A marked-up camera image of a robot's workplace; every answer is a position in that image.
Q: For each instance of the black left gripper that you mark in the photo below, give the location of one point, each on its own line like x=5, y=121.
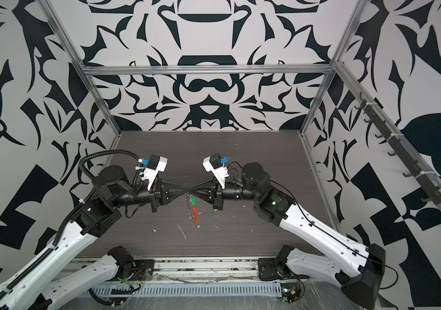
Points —
x=156, y=196

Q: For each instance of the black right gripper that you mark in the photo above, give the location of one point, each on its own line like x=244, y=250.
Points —
x=215, y=191

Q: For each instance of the silver metal keyring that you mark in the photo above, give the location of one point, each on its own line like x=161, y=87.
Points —
x=188, y=202

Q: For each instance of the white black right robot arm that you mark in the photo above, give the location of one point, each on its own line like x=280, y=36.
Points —
x=356, y=269

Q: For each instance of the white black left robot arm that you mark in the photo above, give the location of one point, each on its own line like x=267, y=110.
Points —
x=35, y=286

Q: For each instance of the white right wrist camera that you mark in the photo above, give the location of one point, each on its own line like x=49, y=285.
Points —
x=216, y=164

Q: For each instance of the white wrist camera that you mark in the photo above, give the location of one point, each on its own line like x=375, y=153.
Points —
x=150, y=167
x=216, y=164

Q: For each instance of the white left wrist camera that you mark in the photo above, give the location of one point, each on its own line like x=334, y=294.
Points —
x=150, y=167

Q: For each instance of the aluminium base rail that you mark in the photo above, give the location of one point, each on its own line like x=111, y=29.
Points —
x=216, y=269

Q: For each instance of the white slotted cable duct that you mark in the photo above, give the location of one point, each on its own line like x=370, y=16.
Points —
x=241, y=289

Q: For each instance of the grey wall hook rack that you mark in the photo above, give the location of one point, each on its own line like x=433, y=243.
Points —
x=401, y=147

